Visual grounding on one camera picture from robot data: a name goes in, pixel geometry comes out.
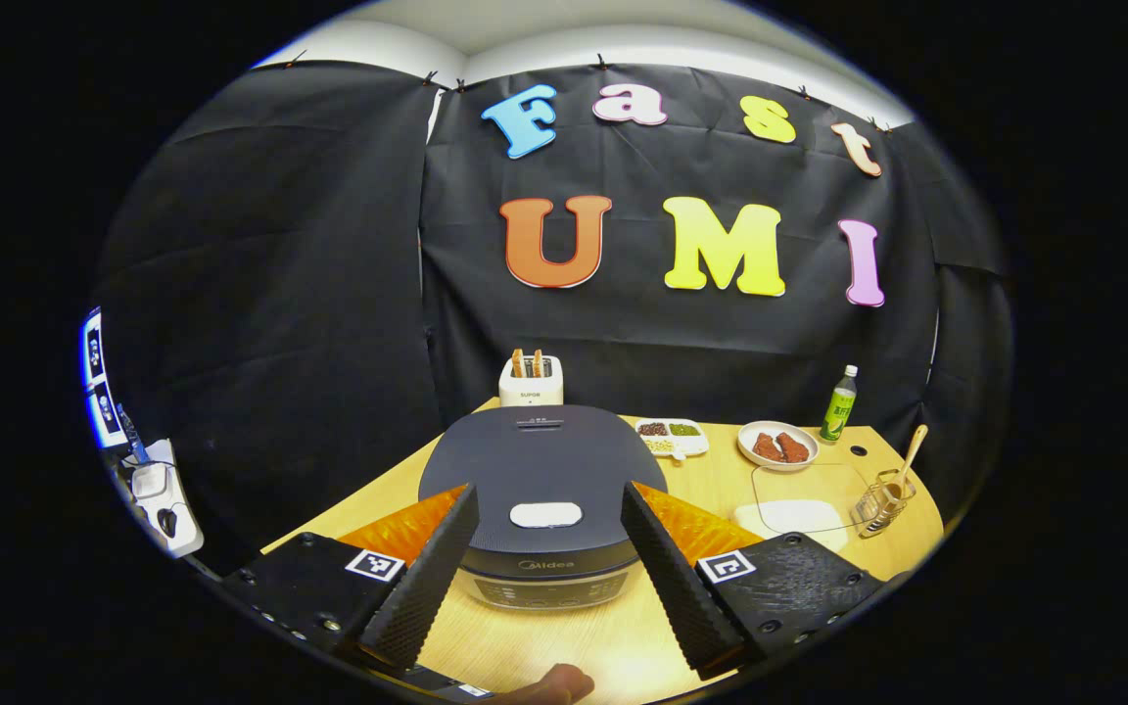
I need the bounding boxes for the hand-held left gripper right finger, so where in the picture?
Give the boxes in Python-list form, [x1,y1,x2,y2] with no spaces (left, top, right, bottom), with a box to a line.
[620,480,886,682]

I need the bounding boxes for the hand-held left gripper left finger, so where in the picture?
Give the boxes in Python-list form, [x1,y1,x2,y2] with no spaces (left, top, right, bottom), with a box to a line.
[221,482,480,672]

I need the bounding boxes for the white rice heap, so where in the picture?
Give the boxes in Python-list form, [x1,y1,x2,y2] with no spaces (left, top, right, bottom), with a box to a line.
[732,499,849,538]

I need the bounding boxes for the clear glass rice container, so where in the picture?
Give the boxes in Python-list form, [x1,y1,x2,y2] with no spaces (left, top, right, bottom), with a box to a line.
[730,462,873,540]

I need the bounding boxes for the dark grey rice cooker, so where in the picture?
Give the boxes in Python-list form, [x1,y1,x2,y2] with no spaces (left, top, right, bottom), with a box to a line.
[417,404,670,613]

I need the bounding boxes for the white divided bean dish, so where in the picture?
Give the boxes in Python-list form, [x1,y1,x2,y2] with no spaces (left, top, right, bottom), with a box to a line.
[634,418,711,461]

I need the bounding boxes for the white round plate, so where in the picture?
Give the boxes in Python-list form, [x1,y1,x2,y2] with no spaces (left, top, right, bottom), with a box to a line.
[737,421,820,473]

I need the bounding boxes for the white toaster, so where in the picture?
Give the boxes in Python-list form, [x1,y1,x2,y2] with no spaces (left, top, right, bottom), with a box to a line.
[498,355,565,408]

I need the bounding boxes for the green drink bottle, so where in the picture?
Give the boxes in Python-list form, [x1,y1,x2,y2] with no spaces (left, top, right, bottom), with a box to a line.
[820,365,860,444]

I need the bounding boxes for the white side desk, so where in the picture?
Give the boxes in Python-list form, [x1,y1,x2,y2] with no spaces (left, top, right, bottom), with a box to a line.
[118,439,205,559]

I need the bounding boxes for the black backdrop cloth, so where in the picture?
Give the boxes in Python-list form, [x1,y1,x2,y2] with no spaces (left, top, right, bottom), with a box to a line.
[94,59,1015,579]

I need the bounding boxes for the computer monitor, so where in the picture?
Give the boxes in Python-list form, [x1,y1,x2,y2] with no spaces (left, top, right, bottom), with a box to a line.
[81,308,129,449]

